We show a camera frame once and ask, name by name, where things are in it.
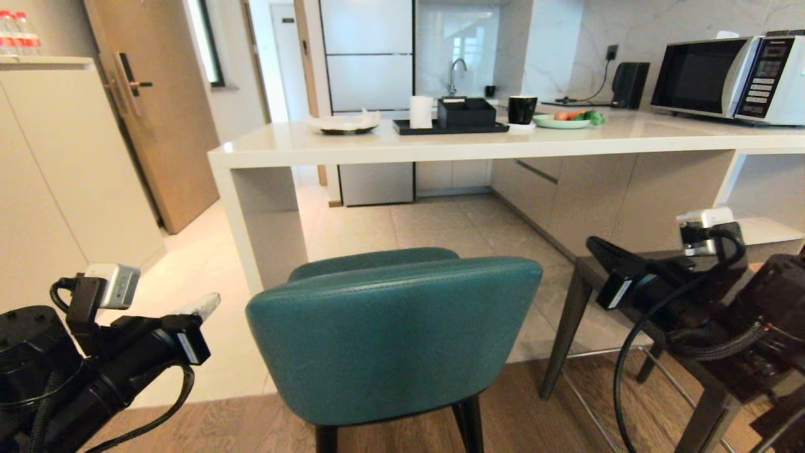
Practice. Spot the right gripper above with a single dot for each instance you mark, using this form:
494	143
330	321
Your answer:
660	289

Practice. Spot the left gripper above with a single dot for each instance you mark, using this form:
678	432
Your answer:
148	349

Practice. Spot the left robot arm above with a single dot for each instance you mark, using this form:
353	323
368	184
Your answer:
31	365

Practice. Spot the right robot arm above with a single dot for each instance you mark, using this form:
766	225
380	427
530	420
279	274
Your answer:
767	302

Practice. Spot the teal upholstered bar stool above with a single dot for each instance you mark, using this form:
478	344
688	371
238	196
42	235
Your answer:
390	340

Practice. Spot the white kitchen counter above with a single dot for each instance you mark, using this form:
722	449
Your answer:
440	148

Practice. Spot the beige base cabinets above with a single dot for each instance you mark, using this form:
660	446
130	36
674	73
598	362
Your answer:
604	195

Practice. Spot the green vegetable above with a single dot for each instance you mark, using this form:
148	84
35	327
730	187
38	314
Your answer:
594	117

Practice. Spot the green plate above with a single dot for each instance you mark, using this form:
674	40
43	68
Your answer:
556	123

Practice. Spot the orange vegetable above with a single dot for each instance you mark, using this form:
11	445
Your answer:
563	115

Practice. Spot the white coaster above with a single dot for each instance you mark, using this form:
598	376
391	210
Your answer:
521	128

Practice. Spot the black countertop appliance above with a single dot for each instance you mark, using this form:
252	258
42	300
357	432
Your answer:
630	85

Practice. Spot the black mug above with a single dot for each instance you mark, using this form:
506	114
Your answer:
522	110

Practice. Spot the brown wooden door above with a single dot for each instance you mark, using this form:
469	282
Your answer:
170	126

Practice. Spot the white tall cabinet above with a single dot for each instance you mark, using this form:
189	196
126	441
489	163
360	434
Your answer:
56	182

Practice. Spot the silver microwave oven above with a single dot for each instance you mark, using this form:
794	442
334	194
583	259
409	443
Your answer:
729	78

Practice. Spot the black organizer box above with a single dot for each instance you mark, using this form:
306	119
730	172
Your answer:
466	113

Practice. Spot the small black cup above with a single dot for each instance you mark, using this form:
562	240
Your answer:
490	91

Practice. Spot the black serving tray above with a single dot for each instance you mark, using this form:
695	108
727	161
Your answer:
449	129

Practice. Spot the plate with white cloth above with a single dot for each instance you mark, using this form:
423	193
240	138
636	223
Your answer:
344	123

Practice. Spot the white paper roll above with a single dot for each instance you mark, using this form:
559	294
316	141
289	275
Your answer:
421	112

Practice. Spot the chrome sink faucet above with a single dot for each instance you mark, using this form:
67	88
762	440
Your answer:
454	72

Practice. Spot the dark framed window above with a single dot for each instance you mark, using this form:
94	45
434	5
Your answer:
207	41

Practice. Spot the white refrigerator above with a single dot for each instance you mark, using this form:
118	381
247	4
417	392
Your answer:
368	75

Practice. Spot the clear water bottle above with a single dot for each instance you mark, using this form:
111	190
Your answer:
7	34
26	34

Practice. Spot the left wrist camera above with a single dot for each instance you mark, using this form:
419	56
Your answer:
116	284

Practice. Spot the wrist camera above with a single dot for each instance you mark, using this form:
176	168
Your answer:
116	284
704	220

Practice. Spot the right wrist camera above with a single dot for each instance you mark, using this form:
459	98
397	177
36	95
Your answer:
704	220

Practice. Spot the black wall outlet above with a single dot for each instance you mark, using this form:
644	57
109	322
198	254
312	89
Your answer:
612	52

